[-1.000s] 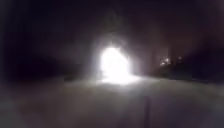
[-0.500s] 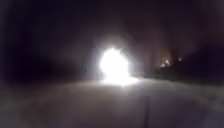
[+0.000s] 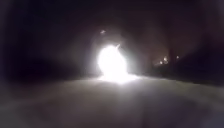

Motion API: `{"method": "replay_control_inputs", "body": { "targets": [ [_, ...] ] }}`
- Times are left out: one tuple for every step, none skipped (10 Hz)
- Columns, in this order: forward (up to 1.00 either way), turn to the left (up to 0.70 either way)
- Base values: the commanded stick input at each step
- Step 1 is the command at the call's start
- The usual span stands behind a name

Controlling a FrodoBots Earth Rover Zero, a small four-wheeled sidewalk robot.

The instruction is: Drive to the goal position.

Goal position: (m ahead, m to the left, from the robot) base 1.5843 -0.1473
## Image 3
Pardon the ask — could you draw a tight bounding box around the grey paved road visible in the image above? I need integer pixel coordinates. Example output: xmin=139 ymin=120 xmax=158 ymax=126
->
xmin=0 ymin=73 xmax=224 ymax=128

